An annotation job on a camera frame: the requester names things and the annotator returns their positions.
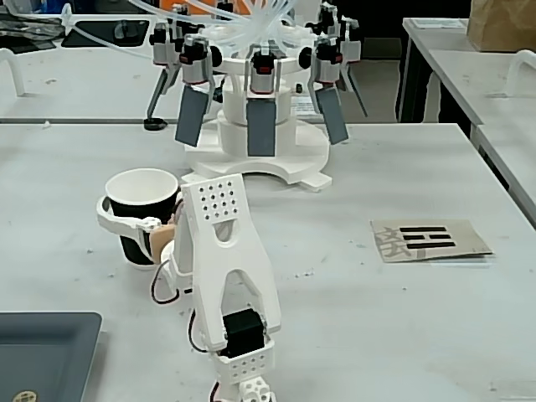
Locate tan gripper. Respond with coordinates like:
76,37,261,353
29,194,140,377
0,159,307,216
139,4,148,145
95,195,186,266

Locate red black shoulder cable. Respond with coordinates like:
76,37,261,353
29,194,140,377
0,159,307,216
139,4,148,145
186,308,207,354

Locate printed paper label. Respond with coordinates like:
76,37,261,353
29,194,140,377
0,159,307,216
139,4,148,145
291,96,317,116

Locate white round machine base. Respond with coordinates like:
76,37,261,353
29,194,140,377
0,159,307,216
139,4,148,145
180,54,334,194

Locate grey plastic tray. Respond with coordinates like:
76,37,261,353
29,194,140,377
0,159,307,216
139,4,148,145
0,311,104,402

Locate white paper sheet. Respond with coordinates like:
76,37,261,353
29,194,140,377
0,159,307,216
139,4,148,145
411,18,470,31

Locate clear tube bundle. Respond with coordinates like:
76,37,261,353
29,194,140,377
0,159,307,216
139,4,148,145
61,0,313,58

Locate cardboard card with black bars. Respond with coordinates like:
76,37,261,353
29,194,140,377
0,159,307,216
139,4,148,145
370,219,496,265

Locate orange box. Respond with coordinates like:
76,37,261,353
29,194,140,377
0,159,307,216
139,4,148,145
161,0,252,13

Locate black paper cup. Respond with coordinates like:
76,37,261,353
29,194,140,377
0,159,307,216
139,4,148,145
104,167,182,271

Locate black flat mat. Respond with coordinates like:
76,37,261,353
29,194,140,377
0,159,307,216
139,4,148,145
61,19,151,49

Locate red black wrist cable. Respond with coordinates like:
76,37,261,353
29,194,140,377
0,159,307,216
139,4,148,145
150,250,182,307

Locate dark crumpled pile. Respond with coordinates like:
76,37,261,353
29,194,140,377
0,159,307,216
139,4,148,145
0,11,64,49

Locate brown paper bag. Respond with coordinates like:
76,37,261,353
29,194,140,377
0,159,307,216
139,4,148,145
466,0,536,54

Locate white table handle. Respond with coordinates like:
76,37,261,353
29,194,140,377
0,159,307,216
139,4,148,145
509,49,536,99
0,47,24,99

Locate grey paddle motor unit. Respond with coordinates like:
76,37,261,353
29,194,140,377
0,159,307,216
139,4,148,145
145,20,182,120
317,2,342,37
245,50,282,158
310,34,350,146
174,34,215,148

